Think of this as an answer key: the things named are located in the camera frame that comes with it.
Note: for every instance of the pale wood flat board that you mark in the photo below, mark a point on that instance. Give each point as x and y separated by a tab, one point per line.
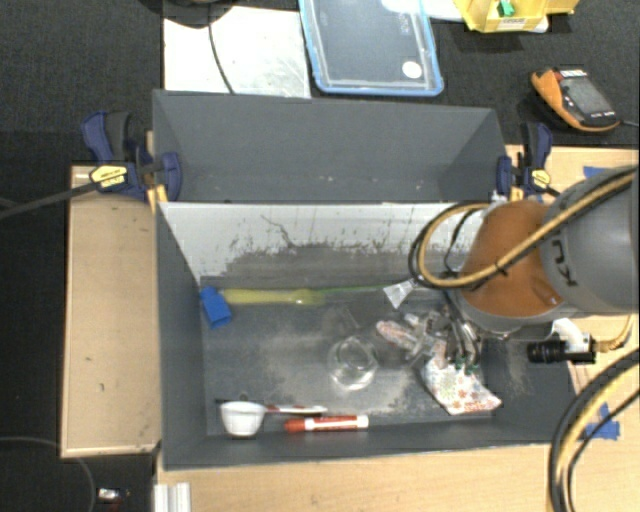
110	325

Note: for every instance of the white floral cloth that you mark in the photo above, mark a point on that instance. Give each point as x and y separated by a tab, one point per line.
457	390

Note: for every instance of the black cylinder on white bracket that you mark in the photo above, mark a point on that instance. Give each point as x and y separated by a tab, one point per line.
546	352

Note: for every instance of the red and white marker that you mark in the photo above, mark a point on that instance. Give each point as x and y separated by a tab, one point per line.
325	423

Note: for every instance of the white measuring cup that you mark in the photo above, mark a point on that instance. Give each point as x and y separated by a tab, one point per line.
242	417

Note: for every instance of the grey metal bin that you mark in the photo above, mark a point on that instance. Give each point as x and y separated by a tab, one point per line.
300	150

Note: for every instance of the yellow-green stick with blue end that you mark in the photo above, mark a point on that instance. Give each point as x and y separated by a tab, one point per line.
216	307

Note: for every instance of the silver foil packet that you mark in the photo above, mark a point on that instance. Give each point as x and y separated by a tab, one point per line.
398	293

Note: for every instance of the clear glass cup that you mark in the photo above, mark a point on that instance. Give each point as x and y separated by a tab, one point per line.
353	364

